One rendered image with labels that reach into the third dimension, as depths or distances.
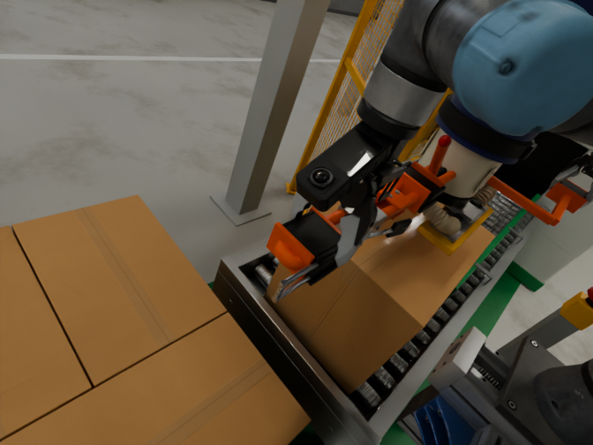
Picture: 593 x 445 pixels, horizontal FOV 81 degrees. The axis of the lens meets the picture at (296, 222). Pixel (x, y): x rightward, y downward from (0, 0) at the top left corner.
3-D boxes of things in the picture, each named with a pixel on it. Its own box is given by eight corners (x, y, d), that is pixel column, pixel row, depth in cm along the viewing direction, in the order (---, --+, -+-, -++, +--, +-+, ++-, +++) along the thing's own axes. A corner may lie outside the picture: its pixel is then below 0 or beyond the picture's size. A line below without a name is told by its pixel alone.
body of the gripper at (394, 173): (386, 202, 48) (438, 125, 40) (351, 222, 42) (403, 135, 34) (346, 169, 50) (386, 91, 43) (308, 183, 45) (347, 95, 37)
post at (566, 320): (403, 411, 165) (581, 290, 102) (415, 424, 163) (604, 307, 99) (396, 421, 161) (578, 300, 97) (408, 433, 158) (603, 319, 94)
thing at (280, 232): (303, 228, 57) (313, 206, 53) (335, 259, 54) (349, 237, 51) (265, 246, 51) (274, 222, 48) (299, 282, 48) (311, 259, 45)
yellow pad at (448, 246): (461, 194, 109) (472, 182, 106) (490, 214, 106) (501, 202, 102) (415, 230, 86) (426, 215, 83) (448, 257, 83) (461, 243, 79)
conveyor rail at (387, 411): (523, 223, 261) (544, 205, 249) (530, 228, 259) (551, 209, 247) (337, 445, 106) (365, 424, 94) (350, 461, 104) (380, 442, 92)
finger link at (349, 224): (374, 261, 50) (385, 202, 46) (350, 278, 46) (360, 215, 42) (356, 252, 52) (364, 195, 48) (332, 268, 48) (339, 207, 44)
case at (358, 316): (357, 237, 158) (403, 167, 133) (429, 301, 144) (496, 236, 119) (261, 298, 117) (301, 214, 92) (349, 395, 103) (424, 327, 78)
